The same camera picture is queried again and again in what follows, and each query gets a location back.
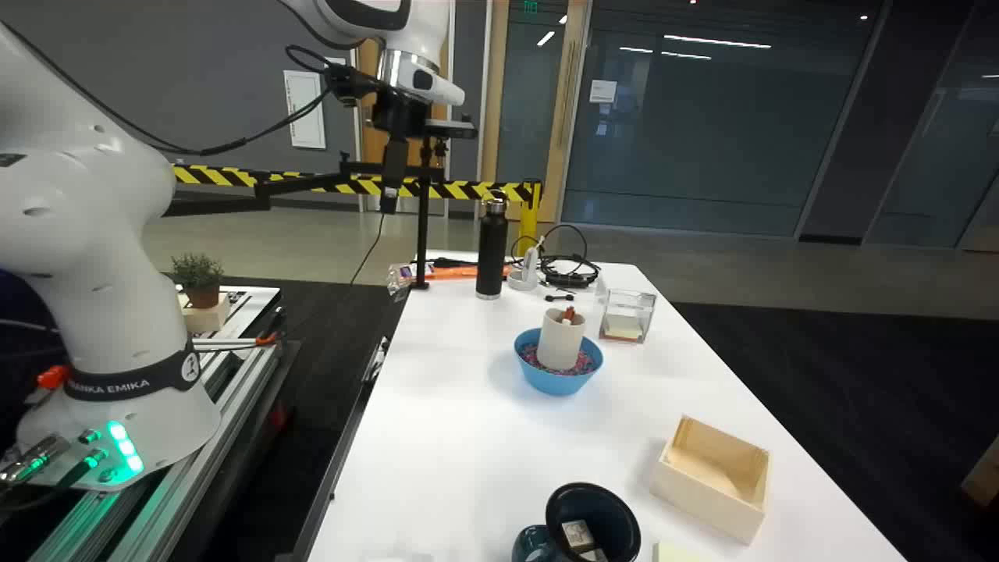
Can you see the orange pen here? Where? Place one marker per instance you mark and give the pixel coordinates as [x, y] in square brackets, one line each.
[456, 273]

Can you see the black bottle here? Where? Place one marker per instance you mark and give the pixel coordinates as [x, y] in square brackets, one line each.
[490, 250]

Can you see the white pen with red cap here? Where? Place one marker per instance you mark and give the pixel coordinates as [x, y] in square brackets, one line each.
[236, 340]

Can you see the blue bowl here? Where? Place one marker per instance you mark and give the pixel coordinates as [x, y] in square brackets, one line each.
[556, 383]

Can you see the black camera stand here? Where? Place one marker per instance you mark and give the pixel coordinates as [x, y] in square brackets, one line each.
[424, 228]

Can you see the white paper cup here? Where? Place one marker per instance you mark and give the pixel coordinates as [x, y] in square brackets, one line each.
[562, 343]

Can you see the yellow black caution tape barrier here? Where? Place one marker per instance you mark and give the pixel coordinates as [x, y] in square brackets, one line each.
[219, 177]

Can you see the light wooden box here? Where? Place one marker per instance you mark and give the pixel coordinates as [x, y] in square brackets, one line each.
[714, 489]

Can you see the yellow sticky note pad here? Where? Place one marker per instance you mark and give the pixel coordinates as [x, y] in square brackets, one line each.
[683, 550]

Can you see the colourful small candies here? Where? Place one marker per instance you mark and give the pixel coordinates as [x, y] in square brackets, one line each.
[532, 357]

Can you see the small potted green plant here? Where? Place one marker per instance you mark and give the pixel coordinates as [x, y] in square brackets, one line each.
[198, 277]

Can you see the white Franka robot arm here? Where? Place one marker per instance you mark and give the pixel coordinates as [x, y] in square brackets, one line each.
[82, 206]

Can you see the small clear glass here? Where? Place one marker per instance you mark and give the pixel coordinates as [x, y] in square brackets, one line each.
[527, 268]

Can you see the dark teal mug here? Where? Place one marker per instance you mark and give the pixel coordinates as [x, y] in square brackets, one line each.
[597, 515]

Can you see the white wall panel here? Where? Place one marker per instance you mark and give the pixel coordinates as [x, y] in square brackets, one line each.
[303, 110]

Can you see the clear plastic note holder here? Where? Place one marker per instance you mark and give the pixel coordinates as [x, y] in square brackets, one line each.
[630, 316]

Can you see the aluminium rail frame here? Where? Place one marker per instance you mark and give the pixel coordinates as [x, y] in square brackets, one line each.
[222, 394]

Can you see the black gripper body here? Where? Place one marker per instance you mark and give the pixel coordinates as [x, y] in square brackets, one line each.
[415, 118]

